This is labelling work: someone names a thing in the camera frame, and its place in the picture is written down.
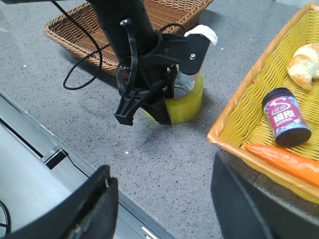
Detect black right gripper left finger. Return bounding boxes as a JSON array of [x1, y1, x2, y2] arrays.
[[5, 165, 118, 239]]

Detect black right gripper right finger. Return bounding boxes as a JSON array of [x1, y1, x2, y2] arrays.
[[211, 152, 319, 239]]

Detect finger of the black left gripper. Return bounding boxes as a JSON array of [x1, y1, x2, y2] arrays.
[[164, 65, 178, 99], [115, 81, 172, 125]]

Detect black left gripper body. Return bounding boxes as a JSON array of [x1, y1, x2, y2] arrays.
[[116, 31, 211, 98]]

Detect yellow tape roll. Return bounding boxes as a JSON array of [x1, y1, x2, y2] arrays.
[[146, 65, 204, 125]]

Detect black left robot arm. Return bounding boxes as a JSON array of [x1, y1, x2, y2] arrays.
[[44, 0, 217, 125]]

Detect white cloth padding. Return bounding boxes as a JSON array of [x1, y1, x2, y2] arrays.
[[184, 24, 218, 45]]

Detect orange toy carrot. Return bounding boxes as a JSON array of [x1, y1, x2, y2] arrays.
[[245, 143, 319, 187]]

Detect yellow woven basket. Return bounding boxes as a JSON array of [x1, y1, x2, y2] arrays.
[[208, 2, 319, 203]]

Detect black pink-labelled jar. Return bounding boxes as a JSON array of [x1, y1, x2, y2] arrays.
[[262, 87, 312, 147]]

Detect brown wicker basket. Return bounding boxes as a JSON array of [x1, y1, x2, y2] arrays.
[[44, 0, 211, 75]]

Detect bread roll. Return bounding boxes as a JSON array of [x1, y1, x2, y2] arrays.
[[287, 42, 319, 90]]

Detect black cable loop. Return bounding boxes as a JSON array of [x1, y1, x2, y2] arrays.
[[49, 0, 187, 91]]

